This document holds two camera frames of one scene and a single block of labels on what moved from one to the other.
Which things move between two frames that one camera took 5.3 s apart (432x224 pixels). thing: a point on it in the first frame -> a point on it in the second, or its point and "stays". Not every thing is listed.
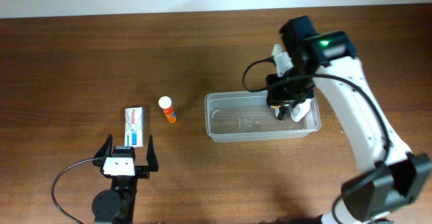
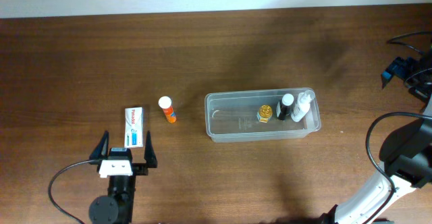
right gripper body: [295, 92] -> [417, 73]
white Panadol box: [133, 127] stays
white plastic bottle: [299, 111] stays
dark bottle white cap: [284, 109] stays
